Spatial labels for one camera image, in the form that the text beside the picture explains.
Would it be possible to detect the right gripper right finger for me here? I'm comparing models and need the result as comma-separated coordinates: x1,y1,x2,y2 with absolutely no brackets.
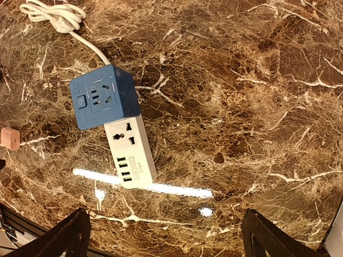
241,209,322,257

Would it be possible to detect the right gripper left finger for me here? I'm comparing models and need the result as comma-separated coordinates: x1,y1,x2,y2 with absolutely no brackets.
6,208,91,257

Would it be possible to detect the white power strip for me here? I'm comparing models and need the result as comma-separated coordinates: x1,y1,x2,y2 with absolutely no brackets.
104,116,156,189

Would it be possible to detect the pink cube charger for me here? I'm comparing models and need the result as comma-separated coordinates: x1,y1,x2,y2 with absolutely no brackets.
1,127,20,151

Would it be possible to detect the dark blue cube plug adapter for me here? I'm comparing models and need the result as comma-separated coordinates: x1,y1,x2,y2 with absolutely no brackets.
69,65,140,130

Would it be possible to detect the white cable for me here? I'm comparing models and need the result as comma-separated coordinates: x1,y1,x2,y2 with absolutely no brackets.
19,0,112,66

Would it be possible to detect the black front rail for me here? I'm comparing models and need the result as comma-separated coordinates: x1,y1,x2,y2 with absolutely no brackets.
0,202,118,257

